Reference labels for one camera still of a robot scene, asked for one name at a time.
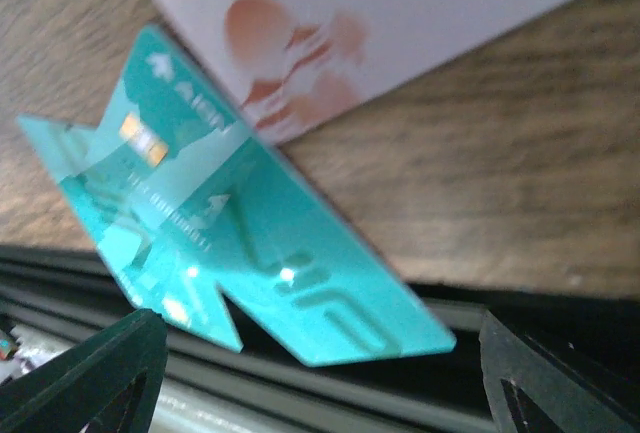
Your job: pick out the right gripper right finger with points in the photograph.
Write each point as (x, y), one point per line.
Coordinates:
(536, 382)

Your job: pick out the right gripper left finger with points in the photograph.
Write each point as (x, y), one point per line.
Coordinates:
(108, 383)

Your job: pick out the teal VIP card front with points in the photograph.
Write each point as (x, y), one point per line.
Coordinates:
(278, 251)

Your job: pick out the teal vip card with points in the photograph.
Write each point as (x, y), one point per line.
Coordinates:
(278, 251)
(154, 247)

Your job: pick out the white magnetic stripe card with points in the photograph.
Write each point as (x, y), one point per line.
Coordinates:
(292, 65)

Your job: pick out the black aluminium frame rail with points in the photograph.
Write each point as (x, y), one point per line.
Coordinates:
(73, 294)

